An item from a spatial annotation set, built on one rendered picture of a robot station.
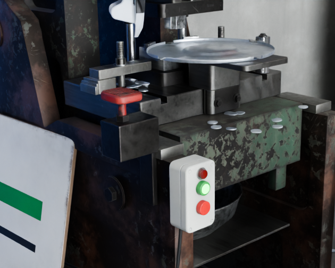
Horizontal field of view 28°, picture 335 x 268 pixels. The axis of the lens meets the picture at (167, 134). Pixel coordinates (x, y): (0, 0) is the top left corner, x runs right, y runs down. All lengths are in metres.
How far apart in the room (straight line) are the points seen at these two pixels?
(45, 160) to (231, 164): 0.46
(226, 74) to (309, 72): 2.48
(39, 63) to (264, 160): 0.60
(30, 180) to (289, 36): 2.33
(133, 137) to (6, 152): 0.61
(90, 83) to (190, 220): 0.40
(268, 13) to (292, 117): 2.05
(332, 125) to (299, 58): 2.24
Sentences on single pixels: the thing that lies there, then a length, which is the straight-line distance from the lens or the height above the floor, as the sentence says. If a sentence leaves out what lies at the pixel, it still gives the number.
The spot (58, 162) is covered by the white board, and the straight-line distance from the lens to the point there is 1.60.
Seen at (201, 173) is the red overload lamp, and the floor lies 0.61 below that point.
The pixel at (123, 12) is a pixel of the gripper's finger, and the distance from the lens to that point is 1.22.
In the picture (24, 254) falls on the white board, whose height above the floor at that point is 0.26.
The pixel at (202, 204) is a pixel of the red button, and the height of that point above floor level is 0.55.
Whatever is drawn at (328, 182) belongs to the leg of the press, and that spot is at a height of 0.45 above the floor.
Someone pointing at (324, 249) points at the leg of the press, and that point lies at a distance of 1.75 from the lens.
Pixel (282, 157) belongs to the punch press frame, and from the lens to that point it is 1.61.
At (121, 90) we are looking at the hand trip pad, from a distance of 1.26.
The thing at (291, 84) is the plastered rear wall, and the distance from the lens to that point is 3.85.
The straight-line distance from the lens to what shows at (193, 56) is 1.46.
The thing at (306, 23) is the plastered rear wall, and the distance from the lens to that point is 3.87.
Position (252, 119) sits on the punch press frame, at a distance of 1.50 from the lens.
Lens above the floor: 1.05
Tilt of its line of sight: 17 degrees down
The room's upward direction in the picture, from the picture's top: 1 degrees counter-clockwise
